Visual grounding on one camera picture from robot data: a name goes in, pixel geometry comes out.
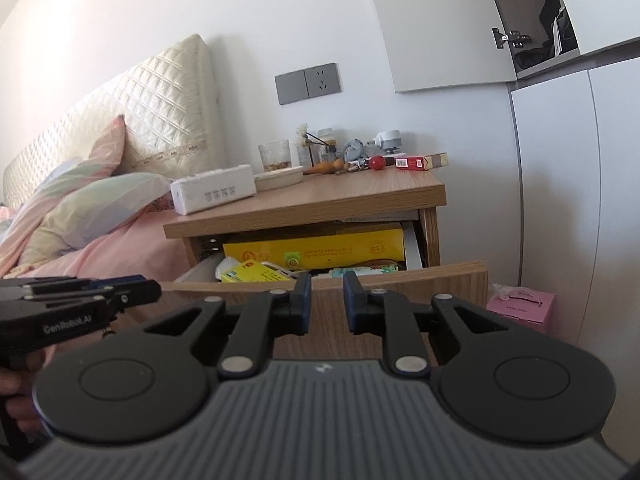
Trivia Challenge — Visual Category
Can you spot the yellow barcode box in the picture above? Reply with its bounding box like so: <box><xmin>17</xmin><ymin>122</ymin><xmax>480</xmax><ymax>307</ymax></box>
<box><xmin>219</xmin><ymin>260</ymin><xmax>292</xmax><ymax>283</ymax></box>

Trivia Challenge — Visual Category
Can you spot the wooden nightstand drawer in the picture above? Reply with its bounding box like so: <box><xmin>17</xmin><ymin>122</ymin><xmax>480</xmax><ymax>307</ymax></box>
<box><xmin>156</xmin><ymin>240</ymin><xmax>488</xmax><ymax>360</ymax></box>

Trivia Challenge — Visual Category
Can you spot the person's left hand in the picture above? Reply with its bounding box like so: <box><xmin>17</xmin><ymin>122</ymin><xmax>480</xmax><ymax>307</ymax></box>
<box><xmin>1</xmin><ymin>350</ymin><xmax>48</xmax><ymax>437</ymax></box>

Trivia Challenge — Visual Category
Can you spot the large yellow flat box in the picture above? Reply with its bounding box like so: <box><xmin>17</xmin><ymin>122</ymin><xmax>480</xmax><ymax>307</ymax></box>
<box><xmin>222</xmin><ymin>223</ymin><xmax>405</xmax><ymax>270</ymax></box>

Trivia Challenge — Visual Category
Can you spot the pink striped pillow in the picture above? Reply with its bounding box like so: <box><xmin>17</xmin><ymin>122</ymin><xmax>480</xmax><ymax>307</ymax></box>
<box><xmin>1</xmin><ymin>115</ymin><xmax>126</xmax><ymax>276</ymax></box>

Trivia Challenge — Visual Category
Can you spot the wooden nightstand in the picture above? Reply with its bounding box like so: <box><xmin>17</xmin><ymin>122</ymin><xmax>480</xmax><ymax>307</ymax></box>
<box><xmin>164</xmin><ymin>167</ymin><xmax>447</xmax><ymax>266</ymax></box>

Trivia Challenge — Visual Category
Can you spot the pastel green pillow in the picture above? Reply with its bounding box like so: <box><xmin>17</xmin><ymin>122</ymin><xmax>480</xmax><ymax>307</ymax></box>
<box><xmin>18</xmin><ymin>172</ymin><xmax>170</xmax><ymax>266</ymax></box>

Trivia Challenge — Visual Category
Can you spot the pink bed sheet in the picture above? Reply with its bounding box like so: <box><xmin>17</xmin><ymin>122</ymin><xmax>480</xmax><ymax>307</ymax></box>
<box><xmin>4</xmin><ymin>210</ymin><xmax>190</xmax><ymax>283</ymax></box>

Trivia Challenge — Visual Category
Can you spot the cream shallow dish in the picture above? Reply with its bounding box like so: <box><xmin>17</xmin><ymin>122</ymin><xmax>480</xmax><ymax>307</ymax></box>
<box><xmin>254</xmin><ymin>166</ymin><xmax>304</xmax><ymax>193</ymax></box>

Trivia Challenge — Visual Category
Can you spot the white tissue pack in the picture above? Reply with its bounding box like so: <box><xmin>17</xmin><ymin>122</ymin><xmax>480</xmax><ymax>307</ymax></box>
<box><xmin>170</xmin><ymin>165</ymin><xmax>257</xmax><ymax>216</ymax></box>

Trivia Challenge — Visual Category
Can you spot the red round ball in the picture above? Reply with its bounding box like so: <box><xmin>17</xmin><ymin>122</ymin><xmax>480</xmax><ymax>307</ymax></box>
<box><xmin>368</xmin><ymin>155</ymin><xmax>386</xmax><ymax>171</ymax></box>

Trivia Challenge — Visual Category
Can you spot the orange gourd ornament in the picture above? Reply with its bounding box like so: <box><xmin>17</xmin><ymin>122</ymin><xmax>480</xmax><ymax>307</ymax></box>
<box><xmin>304</xmin><ymin>159</ymin><xmax>345</xmax><ymax>176</ymax></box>

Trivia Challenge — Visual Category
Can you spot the red cigarette pack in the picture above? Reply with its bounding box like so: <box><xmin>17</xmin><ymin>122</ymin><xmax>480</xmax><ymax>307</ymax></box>
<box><xmin>395</xmin><ymin>153</ymin><xmax>449</xmax><ymax>171</ymax></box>

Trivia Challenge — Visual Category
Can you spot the clear glass cup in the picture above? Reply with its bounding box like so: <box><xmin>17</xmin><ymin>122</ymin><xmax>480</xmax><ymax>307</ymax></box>
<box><xmin>258</xmin><ymin>140</ymin><xmax>292</xmax><ymax>172</ymax></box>

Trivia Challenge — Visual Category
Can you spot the grey plush toy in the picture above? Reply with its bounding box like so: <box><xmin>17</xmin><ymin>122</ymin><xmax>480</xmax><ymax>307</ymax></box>
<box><xmin>342</xmin><ymin>139</ymin><xmax>367</xmax><ymax>162</ymax></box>

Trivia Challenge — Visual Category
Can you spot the pink cardboard box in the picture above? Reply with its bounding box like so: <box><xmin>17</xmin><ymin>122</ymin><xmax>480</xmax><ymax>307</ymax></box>
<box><xmin>487</xmin><ymin>284</ymin><xmax>555</xmax><ymax>333</ymax></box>

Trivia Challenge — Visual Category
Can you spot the white charger plug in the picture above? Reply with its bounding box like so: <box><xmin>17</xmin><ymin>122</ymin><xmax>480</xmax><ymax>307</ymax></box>
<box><xmin>368</xmin><ymin>129</ymin><xmax>402</xmax><ymax>155</ymax></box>

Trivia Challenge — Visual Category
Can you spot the small flower diffuser bottle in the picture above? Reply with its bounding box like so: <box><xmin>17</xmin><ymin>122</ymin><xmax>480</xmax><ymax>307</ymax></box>
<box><xmin>296</xmin><ymin>124</ymin><xmax>337</xmax><ymax>169</ymax></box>

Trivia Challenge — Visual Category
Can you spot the cream quilted headboard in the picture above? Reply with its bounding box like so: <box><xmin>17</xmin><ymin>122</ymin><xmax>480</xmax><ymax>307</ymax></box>
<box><xmin>2</xmin><ymin>34</ymin><xmax>228</xmax><ymax>208</ymax></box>

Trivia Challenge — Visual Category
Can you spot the white wardrobe door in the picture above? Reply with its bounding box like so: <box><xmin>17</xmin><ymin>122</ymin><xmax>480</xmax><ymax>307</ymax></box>
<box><xmin>373</xmin><ymin>0</ymin><xmax>515</xmax><ymax>93</ymax></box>

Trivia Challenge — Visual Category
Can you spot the metal door hinge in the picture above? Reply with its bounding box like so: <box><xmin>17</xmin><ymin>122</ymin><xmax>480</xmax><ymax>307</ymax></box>
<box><xmin>491</xmin><ymin>27</ymin><xmax>532</xmax><ymax>49</ymax></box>

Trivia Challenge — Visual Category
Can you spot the grey wall socket panel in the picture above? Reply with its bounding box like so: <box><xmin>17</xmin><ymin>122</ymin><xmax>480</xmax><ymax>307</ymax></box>
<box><xmin>274</xmin><ymin>63</ymin><xmax>342</xmax><ymax>105</ymax></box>

